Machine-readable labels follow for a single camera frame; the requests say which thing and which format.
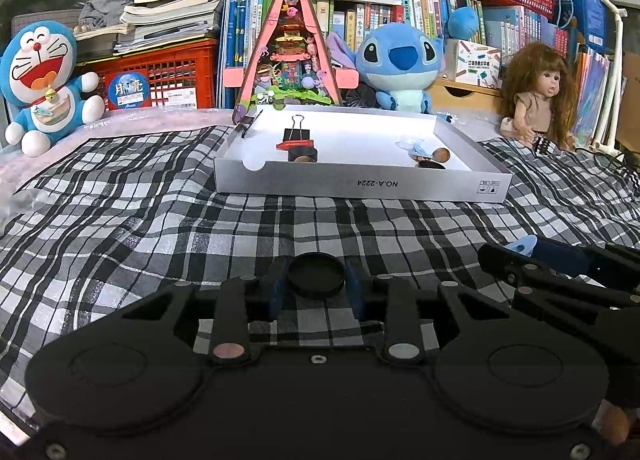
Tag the black and white checkered cloth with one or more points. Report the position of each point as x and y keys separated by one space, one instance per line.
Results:
x=150 y=220

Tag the white cardboard box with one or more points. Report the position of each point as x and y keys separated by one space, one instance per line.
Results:
x=350 y=185

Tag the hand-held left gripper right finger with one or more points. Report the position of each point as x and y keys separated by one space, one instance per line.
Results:
x=357 y=290

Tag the brown cardboard box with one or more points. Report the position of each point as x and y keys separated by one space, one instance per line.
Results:
x=630 y=100

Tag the row of thin blue books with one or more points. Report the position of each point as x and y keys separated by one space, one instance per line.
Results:
x=237 y=30

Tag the white pipe rack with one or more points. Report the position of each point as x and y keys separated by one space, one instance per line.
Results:
x=612 y=80

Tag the grey crumpled cloth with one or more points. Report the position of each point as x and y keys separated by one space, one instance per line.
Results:
x=102 y=10

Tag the blue alien plush toy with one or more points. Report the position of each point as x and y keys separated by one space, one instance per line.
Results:
x=400 y=60

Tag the wooden drawer box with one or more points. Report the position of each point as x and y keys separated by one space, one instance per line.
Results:
x=460 y=98

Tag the white colourful printed carton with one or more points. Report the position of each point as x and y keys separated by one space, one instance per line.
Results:
x=472 y=63

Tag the blue robot cat plush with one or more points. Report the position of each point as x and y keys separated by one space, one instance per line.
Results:
x=40 y=70

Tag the pink triangular diorama house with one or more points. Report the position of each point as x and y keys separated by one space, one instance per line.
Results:
x=292 y=55

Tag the red plastic clip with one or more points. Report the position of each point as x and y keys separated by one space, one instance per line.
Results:
x=295 y=145

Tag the person's right hand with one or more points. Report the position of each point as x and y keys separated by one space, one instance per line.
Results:
x=614 y=422

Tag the black round lid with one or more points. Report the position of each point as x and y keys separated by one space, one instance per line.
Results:
x=316 y=274

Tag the row of colourful thin books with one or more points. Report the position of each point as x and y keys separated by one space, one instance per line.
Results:
x=590 y=95

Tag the large black binder clip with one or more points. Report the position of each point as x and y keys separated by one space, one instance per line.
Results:
x=298 y=134

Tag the blue plastic clip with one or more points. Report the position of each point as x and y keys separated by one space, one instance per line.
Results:
x=522 y=245
x=421 y=153

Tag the blue paper bag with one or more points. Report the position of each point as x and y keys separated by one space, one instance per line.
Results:
x=582 y=10

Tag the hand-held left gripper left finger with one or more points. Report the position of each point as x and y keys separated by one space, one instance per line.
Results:
x=274 y=290

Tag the stack of worn books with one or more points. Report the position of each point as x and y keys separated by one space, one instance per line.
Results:
x=170 y=5

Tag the row of upright shelf books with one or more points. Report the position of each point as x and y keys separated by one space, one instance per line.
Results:
x=510 y=35

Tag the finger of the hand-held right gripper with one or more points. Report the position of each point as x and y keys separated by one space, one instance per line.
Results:
x=505 y=260
x=555 y=255

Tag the red plastic crate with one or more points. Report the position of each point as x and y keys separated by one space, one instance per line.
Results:
x=175 y=75

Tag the doll with brown hair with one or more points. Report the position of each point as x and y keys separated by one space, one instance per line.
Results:
x=540 y=90

